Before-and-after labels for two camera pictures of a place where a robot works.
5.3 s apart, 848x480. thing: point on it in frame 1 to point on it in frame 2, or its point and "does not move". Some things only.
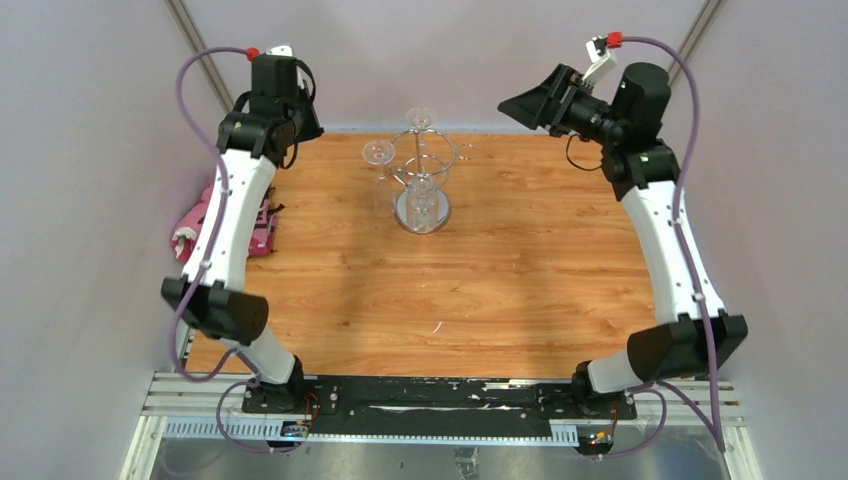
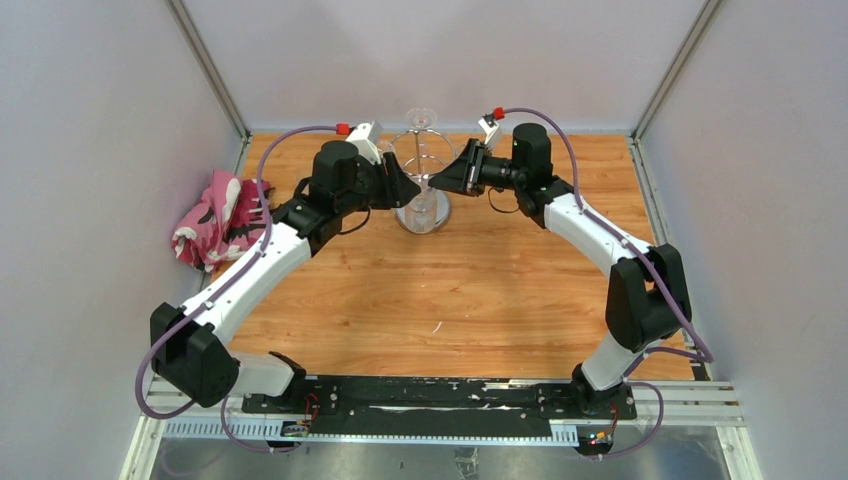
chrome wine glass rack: (419, 160) does not move
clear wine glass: (421, 118) does not move
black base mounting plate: (426, 405) does not move
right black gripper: (548, 104) to (464, 174)
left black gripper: (300, 96) to (397, 187)
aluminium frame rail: (215, 410) does not move
